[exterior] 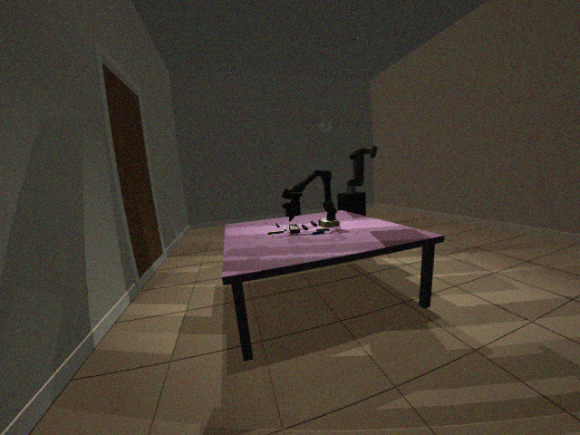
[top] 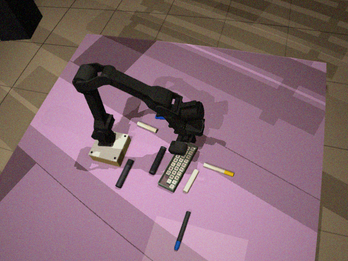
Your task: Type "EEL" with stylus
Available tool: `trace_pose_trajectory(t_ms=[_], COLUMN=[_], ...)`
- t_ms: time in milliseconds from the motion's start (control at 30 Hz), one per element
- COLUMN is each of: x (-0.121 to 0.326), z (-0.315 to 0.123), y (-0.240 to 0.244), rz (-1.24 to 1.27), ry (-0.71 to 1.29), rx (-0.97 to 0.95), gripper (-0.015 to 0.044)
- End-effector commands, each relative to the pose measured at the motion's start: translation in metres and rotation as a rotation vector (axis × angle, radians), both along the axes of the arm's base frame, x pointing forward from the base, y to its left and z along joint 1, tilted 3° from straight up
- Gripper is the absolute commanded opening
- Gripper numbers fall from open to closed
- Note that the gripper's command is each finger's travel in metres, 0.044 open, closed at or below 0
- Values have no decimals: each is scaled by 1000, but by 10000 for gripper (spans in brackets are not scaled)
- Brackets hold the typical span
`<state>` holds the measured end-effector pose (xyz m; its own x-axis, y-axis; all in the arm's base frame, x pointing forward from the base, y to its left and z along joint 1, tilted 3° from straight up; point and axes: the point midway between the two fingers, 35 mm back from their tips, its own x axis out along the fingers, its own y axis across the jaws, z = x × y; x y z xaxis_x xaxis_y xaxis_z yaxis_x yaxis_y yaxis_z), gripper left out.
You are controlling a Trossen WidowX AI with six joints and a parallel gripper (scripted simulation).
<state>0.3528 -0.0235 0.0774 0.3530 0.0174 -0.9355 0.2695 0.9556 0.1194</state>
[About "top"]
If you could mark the keyboard with keys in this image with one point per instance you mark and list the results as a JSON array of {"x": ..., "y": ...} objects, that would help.
[{"x": 176, "y": 168}]

